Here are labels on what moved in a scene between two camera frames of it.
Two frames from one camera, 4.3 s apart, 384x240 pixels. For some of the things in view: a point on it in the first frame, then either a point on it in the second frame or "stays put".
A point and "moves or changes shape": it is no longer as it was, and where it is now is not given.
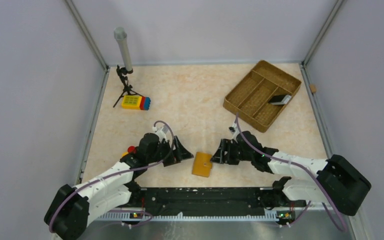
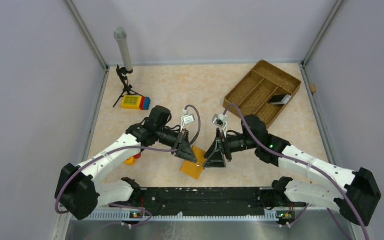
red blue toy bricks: x=145 y=103 stays put
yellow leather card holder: x=202 y=164 moves or changes shape
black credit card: x=276 y=98 stays put
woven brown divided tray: x=250 y=98 stays put
